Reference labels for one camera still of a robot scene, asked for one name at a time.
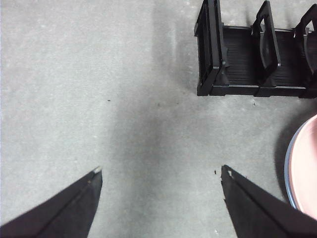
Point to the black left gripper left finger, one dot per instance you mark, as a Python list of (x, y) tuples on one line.
[(62, 213)]

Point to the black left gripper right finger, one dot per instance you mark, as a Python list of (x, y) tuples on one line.
[(260, 215)]

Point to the blue round plate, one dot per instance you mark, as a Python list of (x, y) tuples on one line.
[(287, 173)]

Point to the pink round plate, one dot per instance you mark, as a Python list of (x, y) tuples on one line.
[(307, 168)]

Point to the black plastic dish rack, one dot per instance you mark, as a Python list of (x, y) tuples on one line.
[(237, 49)]

